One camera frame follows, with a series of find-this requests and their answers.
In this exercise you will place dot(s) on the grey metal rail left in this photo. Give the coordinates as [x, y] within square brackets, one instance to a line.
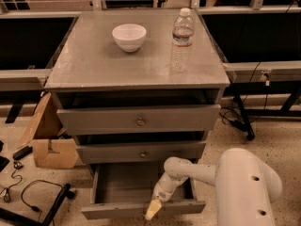
[23, 80]

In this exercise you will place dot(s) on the grey metal rail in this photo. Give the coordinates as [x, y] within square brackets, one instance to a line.
[276, 71]
[23, 80]

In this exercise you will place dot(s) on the grey middle drawer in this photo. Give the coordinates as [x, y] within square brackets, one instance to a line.
[139, 152]

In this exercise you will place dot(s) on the grey drawer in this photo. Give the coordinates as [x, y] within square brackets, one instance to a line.
[123, 190]
[139, 152]
[140, 119]

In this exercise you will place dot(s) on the grey metal rail right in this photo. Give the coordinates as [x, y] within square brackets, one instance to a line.
[276, 71]

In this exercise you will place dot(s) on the clear plastic water bottle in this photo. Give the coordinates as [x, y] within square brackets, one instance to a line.
[182, 40]

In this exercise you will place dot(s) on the brown cardboard box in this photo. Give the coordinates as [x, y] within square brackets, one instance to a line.
[43, 135]

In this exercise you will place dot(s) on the black floor stand frame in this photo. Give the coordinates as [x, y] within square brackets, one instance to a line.
[18, 220]

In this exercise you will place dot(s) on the white ceramic bowl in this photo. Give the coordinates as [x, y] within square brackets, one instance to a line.
[129, 37]

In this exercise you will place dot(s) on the grey wooden drawer cabinet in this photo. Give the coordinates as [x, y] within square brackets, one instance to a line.
[93, 72]

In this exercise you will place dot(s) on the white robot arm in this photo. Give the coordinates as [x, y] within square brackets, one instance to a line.
[245, 187]

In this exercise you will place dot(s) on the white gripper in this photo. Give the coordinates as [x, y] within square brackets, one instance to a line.
[161, 193]

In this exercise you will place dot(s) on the black rectangular device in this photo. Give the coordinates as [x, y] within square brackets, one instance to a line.
[22, 153]

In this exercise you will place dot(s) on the grey top drawer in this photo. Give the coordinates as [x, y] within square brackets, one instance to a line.
[140, 119]

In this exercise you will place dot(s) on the grey bottom drawer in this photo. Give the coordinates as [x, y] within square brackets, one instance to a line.
[123, 190]

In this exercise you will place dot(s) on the black table leg right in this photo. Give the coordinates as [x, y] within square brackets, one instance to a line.
[245, 125]

